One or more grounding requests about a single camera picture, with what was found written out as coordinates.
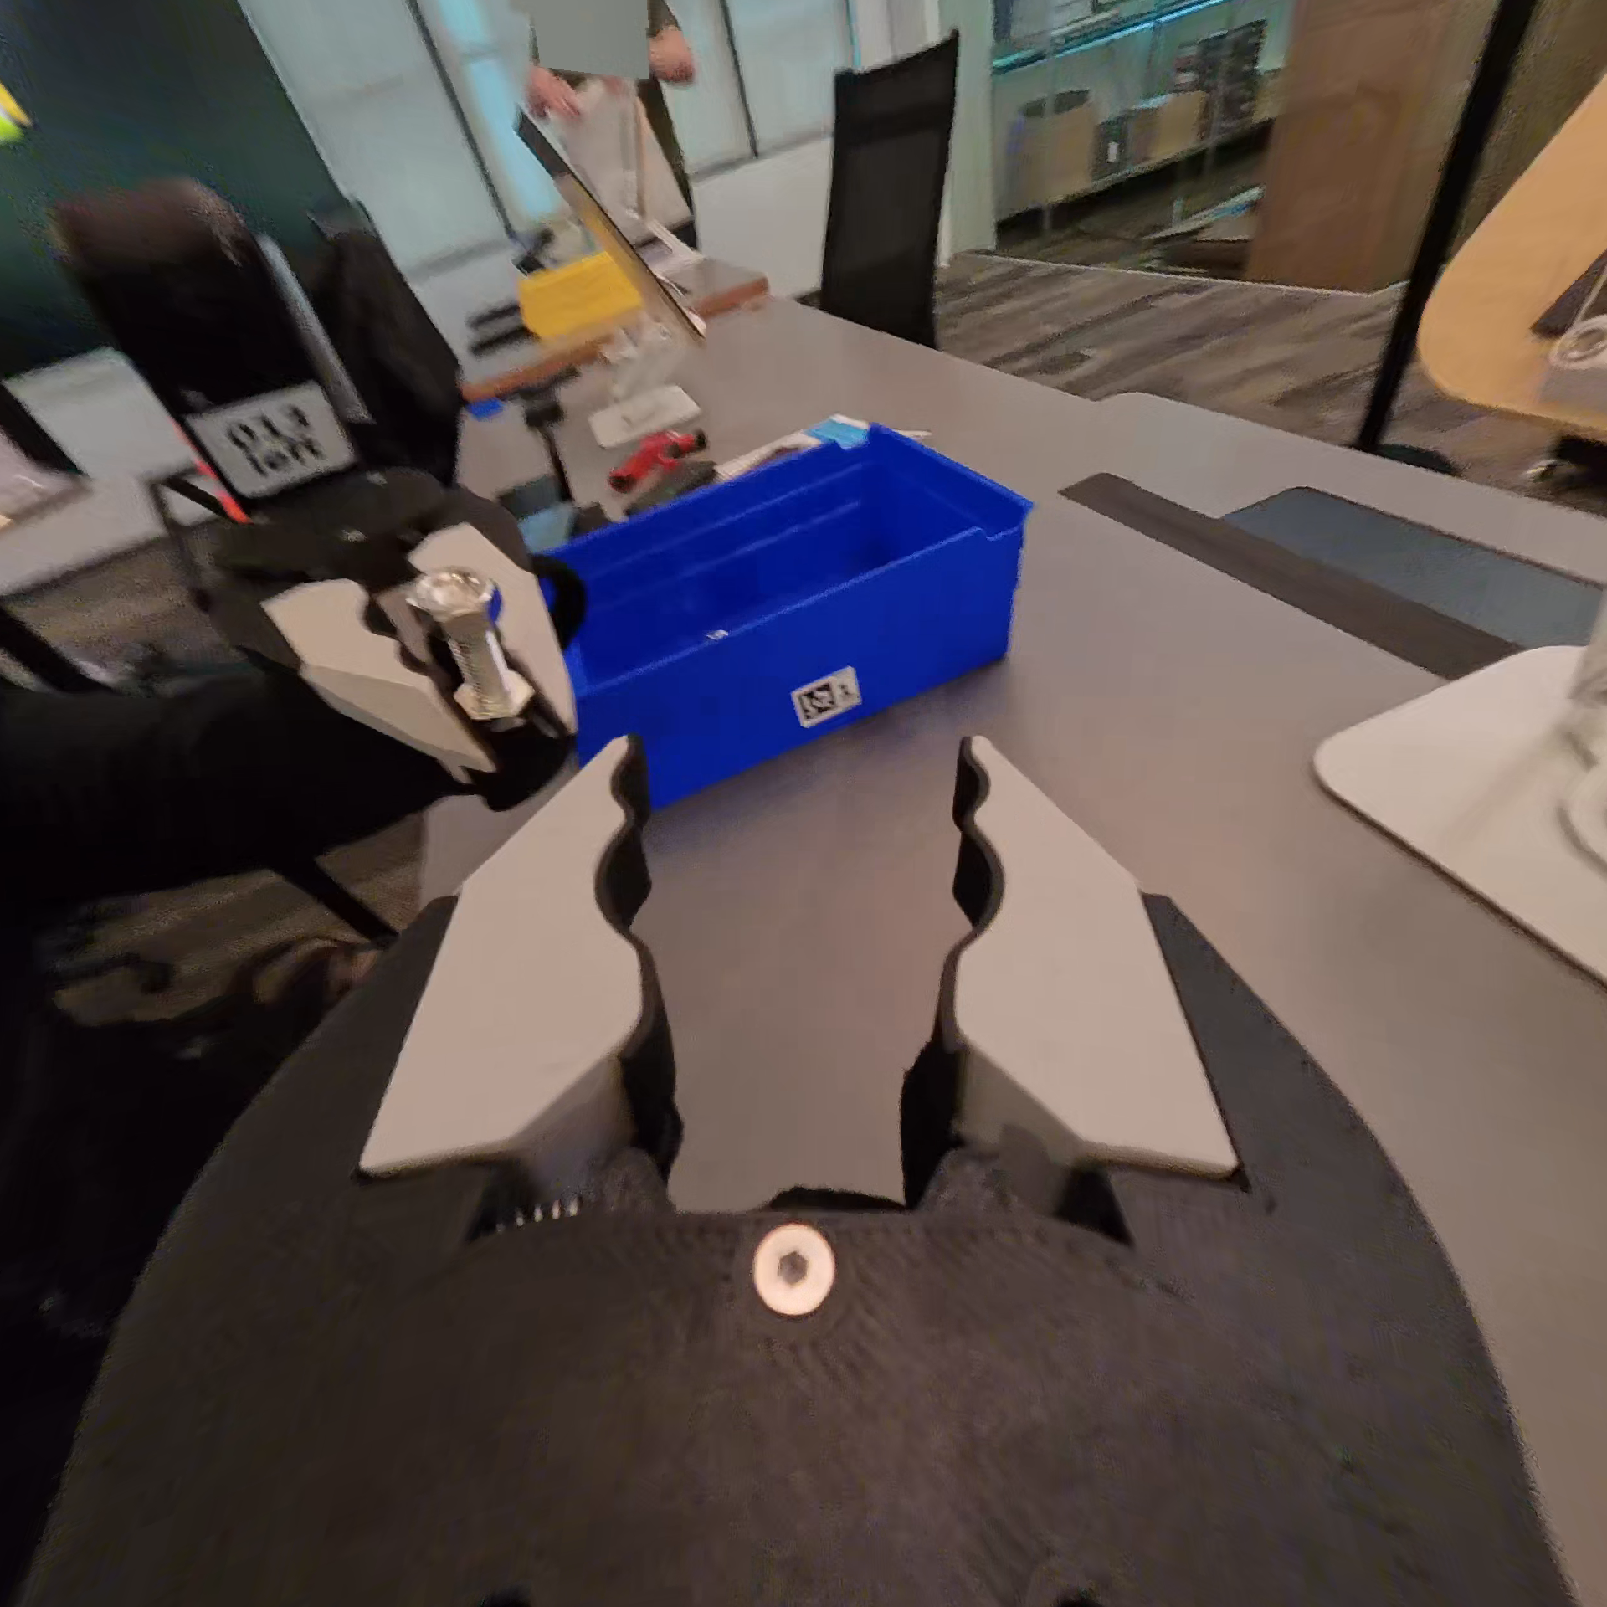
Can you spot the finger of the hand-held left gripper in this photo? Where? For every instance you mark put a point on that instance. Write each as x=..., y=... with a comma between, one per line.
x=534, y=629
x=352, y=667

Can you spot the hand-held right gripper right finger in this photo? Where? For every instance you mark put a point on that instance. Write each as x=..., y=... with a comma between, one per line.
x=1079, y=1005

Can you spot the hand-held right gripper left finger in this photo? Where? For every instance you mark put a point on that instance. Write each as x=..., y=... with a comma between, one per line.
x=526, y=1005

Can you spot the blue plastic bin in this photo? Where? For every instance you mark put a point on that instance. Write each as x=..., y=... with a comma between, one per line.
x=779, y=678

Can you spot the person's left hand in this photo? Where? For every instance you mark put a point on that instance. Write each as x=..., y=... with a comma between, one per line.
x=377, y=780

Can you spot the black hammer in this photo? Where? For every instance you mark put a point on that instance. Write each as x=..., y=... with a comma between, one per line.
x=549, y=439

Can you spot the orange striped traffic cone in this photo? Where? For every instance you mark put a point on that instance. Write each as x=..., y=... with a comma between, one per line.
x=226, y=506

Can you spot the red and black tool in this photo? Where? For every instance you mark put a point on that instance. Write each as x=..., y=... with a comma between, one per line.
x=653, y=458

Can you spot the black table leg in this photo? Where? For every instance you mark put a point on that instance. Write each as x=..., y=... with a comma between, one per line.
x=339, y=898

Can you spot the white stand with tilted board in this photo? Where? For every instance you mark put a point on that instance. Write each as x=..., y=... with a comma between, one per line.
x=647, y=412

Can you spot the small yellow bin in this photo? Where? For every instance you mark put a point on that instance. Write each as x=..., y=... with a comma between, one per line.
x=578, y=296

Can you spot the blue printed paper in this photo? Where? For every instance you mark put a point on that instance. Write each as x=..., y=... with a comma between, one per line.
x=835, y=432

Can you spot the wooden background desk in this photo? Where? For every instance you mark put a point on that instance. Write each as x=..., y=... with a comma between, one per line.
x=727, y=292

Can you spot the white stand with clear arms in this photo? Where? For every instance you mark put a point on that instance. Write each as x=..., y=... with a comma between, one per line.
x=1443, y=780

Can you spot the black mesh office chair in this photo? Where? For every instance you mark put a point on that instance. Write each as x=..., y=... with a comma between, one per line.
x=886, y=189

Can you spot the storage shelf with boxes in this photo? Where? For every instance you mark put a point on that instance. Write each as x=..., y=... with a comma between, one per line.
x=1129, y=125

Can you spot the white flat device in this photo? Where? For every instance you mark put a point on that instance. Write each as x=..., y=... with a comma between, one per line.
x=1584, y=378

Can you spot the black tripod pole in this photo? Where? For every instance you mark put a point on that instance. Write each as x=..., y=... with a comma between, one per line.
x=1443, y=213

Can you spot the large black wall screen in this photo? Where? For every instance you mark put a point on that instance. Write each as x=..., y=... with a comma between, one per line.
x=152, y=101

